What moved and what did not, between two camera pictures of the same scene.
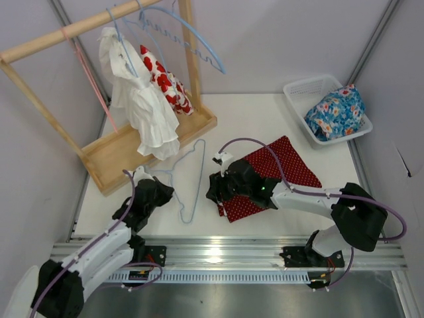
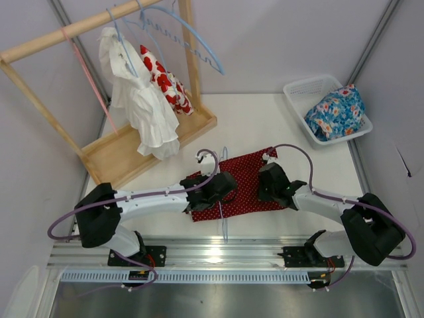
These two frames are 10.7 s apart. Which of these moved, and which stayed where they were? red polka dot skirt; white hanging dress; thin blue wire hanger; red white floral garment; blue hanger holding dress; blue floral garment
Moved: red polka dot skirt; thin blue wire hanger
Stayed: blue hanger holding dress; blue floral garment; white hanging dress; red white floral garment
